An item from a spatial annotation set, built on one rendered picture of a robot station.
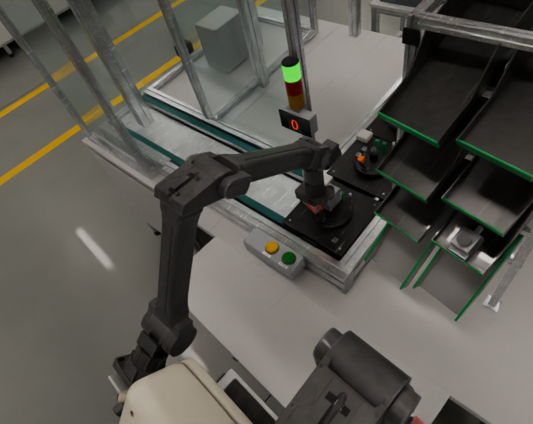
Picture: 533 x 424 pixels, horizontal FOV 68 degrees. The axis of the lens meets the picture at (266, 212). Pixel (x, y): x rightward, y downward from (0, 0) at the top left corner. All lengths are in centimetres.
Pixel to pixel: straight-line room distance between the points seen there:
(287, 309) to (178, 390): 62
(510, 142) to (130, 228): 251
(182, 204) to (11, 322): 244
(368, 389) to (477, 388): 84
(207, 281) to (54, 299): 165
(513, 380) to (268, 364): 65
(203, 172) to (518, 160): 52
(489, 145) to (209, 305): 97
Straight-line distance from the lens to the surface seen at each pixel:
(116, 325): 257
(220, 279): 140
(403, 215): 104
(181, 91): 225
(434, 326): 129
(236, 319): 133
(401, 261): 118
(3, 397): 282
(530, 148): 77
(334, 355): 44
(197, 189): 68
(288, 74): 118
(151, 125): 200
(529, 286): 141
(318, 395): 44
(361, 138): 154
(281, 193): 148
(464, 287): 115
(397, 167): 92
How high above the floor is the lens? 205
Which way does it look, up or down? 52 degrees down
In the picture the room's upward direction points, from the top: 18 degrees counter-clockwise
